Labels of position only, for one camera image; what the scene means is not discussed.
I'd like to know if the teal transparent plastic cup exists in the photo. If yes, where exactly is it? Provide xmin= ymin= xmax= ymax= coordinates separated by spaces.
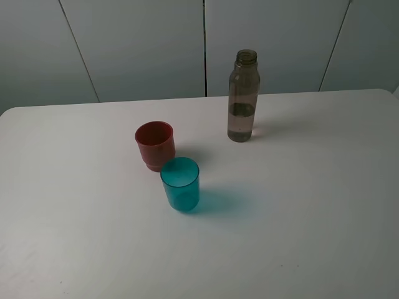
xmin=160 ymin=157 xmax=200 ymax=212

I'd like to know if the smoky transparent plastic bottle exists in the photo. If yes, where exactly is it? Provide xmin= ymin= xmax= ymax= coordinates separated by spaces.
xmin=228 ymin=49 xmax=260 ymax=143

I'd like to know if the red plastic cup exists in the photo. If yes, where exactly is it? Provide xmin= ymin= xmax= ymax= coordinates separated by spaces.
xmin=135 ymin=121 xmax=176 ymax=172

